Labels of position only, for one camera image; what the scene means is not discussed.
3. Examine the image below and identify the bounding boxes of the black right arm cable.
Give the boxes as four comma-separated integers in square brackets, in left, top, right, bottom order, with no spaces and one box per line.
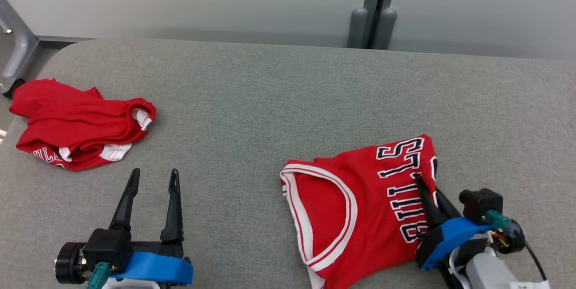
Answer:
[522,239,547,283]

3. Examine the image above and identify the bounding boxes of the white right cable label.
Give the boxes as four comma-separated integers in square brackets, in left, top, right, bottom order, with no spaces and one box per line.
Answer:
[511,280,550,289]

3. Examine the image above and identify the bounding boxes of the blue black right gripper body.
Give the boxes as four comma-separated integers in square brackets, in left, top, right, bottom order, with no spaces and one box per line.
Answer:
[415,216,493,271]

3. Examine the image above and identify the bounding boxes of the black caster wheel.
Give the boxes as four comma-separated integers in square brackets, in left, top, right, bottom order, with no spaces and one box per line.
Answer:
[2,78,26,99]

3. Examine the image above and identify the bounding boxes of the teal left camera connector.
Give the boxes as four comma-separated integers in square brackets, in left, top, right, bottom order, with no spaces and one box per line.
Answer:
[85,261,112,289]

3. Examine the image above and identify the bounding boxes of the teal camera connector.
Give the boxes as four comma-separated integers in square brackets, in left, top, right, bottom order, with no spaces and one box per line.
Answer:
[485,210,513,235]
[85,261,112,289]

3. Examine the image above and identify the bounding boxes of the grey wall base rail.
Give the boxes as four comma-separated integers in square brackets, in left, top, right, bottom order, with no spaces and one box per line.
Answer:
[36,36,97,43]

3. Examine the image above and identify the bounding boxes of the teal right camera connector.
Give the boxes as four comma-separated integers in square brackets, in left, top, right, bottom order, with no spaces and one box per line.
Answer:
[485,210,513,235]

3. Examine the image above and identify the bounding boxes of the grey metal frame leg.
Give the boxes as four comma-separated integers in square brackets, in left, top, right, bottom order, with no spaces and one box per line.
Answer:
[0,0,39,89]

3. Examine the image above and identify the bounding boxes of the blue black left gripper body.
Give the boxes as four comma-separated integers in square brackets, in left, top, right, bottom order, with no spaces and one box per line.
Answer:
[110,240,194,286]

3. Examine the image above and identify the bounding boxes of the red Bulls basketball jersey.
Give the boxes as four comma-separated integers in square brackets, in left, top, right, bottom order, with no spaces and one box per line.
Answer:
[280,134,439,289]

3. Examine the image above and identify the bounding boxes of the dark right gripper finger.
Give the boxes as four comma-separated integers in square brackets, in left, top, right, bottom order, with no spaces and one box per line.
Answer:
[434,188,462,221]
[414,174,448,229]

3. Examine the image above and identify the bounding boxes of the grey cylinder post foot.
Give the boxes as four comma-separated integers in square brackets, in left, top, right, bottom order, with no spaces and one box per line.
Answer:
[348,8,369,49]
[373,8,398,51]

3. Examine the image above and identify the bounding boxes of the red basketball shorts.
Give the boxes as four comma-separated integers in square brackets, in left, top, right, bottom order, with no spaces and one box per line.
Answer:
[9,78,157,172]

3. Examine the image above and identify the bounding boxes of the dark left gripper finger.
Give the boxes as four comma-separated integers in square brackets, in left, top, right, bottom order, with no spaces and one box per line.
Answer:
[108,168,141,231]
[161,168,185,242]

